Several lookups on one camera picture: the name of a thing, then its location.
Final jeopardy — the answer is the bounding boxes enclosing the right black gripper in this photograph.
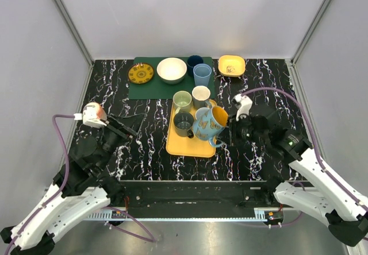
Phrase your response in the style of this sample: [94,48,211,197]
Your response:
[216,111,269,146]

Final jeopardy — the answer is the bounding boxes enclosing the blue mug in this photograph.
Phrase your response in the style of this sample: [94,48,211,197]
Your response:
[193,106,229,148]

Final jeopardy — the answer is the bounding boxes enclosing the white grey mug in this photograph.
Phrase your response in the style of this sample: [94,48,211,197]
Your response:
[195,107,210,120]

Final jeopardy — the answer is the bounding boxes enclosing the dark teal mug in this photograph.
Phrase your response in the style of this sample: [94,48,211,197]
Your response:
[173,112,194,138]

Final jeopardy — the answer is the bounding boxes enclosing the sage green mug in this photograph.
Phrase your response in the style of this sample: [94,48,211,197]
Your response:
[172,91,192,114]

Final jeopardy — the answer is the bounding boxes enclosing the grey faceted mug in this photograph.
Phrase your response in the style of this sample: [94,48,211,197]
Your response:
[191,86,212,109]

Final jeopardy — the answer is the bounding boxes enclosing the pink mug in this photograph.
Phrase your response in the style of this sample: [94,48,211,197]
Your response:
[83,102,107,121]

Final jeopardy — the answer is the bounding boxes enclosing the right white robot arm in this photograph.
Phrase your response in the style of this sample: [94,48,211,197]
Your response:
[229,114,367,247]

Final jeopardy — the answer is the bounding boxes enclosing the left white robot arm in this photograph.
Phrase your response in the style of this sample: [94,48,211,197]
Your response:
[1,114,145,254]

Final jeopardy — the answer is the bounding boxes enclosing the dark green mat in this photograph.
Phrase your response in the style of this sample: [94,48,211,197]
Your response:
[127,56,216,100]

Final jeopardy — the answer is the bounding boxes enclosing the orange plastic tray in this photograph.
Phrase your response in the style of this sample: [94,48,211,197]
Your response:
[166,105,216,158]

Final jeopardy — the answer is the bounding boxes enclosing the yellow patterned plate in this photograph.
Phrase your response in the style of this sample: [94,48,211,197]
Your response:
[128,63,155,84]

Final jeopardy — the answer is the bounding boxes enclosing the white bowl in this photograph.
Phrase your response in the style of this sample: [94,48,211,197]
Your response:
[156,57,187,84]

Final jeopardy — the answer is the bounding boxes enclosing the yellow square bowl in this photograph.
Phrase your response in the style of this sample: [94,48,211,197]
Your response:
[218,55,246,77]

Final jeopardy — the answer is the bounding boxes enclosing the light blue plastic cup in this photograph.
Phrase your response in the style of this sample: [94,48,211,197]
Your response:
[193,63,212,87]

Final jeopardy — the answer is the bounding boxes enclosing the dark blue cup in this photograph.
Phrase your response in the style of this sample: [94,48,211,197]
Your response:
[186,55,204,77]

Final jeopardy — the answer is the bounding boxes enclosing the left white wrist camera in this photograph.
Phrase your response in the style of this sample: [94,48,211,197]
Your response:
[74,102,107,128]

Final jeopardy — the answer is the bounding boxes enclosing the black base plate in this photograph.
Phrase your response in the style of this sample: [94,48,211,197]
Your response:
[111,181,280,219]

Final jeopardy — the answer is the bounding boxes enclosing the right aluminium frame post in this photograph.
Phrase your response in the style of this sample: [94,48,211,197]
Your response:
[290,0,333,65]

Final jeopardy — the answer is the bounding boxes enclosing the aluminium frame post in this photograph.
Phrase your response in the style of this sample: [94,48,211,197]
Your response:
[53,0,94,66]
[290,0,333,65]

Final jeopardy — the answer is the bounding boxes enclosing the left aluminium frame post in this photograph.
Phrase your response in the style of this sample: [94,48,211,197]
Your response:
[53,0,94,66]

